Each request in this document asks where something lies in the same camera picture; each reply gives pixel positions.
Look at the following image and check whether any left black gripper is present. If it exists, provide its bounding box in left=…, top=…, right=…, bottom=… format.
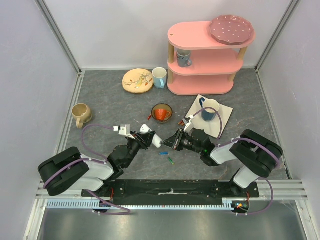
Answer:
left=125, top=130, right=157, bottom=168

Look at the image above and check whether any white remote control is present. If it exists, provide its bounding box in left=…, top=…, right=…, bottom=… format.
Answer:
left=139, top=124, right=163, bottom=148

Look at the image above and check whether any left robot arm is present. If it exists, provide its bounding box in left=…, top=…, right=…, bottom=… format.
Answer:
left=38, top=130, right=162, bottom=197

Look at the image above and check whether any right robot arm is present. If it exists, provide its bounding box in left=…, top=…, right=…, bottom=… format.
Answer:
left=161, top=129, right=283, bottom=197

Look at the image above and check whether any blue battery near centre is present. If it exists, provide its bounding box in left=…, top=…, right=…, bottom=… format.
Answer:
left=159, top=151, right=169, bottom=155

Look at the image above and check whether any orange cup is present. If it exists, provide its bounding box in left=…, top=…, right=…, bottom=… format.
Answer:
left=154, top=108, right=171, bottom=122

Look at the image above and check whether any dark blue mug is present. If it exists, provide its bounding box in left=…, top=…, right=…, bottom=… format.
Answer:
left=199, top=97, right=220, bottom=122

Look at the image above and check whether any yellow floral plate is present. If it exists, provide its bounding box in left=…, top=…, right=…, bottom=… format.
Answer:
left=122, top=68, right=154, bottom=94

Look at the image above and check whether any light blue mug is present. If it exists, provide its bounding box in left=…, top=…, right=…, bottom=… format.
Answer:
left=152, top=67, right=167, bottom=89

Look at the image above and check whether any beige ceramic mug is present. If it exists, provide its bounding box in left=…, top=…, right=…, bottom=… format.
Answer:
left=71, top=103, right=93, bottom=129

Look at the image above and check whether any pink three-tier shelf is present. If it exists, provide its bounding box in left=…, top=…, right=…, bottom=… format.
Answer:
left=167, top=21, right=256, bottom=96

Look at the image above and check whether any grey mug on shelf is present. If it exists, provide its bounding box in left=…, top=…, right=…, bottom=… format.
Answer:
left=176, top=49, right=192, bottom=68

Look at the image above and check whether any pink polka dot plate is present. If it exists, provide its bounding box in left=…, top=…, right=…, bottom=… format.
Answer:
left=209, top=15, right=255, bottom=46

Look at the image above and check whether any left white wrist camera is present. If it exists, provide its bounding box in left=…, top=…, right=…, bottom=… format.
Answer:
left=113, top=124, right=135, bottom=139

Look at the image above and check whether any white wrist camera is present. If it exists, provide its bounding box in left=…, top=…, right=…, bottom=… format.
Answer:
left=182, top=114, right=195, bottom=133
left=113, top=124, right=135, bottom=139

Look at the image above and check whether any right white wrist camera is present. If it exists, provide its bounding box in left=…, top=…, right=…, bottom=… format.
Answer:
left=182, top=114, right=195, bottom=133

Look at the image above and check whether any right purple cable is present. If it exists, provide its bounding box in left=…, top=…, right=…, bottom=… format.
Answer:
left=192, top=107, right=285, bottom=216

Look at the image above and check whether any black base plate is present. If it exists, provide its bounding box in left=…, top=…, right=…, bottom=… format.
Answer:
left=94, top=179, right=260, bottom=206

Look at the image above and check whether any white cable duct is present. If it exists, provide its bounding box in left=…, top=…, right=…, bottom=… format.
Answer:
left=46, top=198, right=239, bottom=211

